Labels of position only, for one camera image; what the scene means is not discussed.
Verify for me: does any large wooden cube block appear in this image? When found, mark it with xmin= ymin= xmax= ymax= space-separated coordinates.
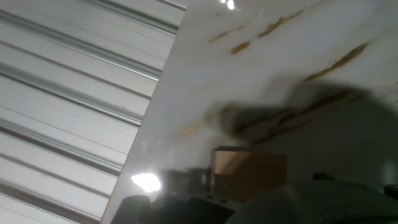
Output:
xmin=210 ymin=146 xmax=288 ymax=203

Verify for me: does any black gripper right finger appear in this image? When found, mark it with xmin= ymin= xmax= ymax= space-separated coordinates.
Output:
xmin=312 ymin=172 xmax=336 ymax=182

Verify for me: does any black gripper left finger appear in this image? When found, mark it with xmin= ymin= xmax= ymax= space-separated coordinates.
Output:
xmin=110 ymin=167 xmax=246 ymax=224

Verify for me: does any marble pattern board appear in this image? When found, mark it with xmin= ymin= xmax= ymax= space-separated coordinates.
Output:
xmin=99 ymin=0 xmax=398 ymax=224

